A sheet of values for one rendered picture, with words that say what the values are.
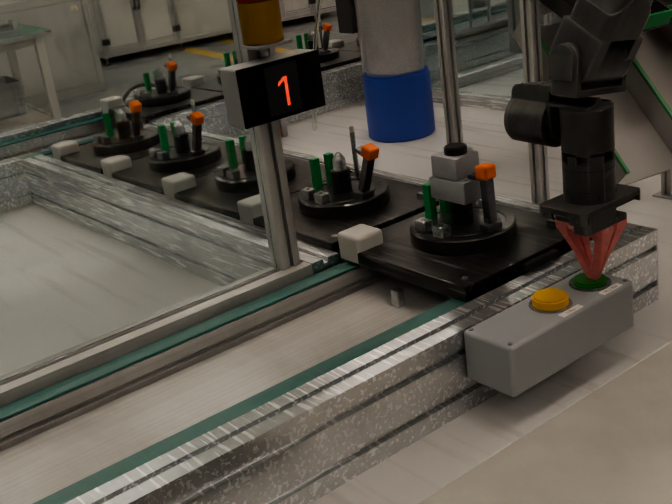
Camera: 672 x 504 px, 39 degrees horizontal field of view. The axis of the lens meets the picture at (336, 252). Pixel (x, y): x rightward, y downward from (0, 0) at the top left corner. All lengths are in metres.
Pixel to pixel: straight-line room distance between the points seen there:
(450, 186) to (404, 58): 0.96
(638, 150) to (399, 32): 0.87
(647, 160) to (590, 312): 0.38
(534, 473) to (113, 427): 0.45
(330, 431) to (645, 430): 0.33
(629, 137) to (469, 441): 0.57
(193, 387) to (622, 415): 0.47
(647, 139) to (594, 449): 0.57
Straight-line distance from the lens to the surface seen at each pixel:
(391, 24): 2.15
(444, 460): 1.02
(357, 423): 0.99
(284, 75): 1.18
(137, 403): 1.11
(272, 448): 0.93
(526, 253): 1.21
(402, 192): 1.49
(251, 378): 1.11
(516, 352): 1.02
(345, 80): 2.62
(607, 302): 1.12
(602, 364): 1.18
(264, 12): 1.16
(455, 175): 1.23
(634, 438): 1.05
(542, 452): 1.03
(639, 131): 1.45
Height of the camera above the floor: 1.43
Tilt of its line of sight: 21 degrees down
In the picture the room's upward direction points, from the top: 8 degrees counter-clockwise
